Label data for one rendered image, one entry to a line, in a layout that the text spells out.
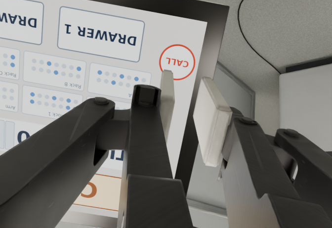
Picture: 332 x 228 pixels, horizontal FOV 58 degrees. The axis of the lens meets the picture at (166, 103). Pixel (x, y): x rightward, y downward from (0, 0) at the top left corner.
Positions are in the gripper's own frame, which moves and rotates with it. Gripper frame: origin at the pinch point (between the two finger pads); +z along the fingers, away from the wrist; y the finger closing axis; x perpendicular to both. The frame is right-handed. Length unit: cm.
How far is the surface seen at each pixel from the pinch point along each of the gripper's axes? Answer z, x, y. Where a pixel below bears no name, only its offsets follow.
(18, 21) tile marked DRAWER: 17.3, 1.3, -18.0
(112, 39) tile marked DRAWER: 17.3, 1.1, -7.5
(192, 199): 132, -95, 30
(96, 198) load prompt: 17.2, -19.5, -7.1
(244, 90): 221, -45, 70
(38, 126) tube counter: 17.3, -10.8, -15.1
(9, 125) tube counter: 17.3, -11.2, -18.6
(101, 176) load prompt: 17.2, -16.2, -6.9
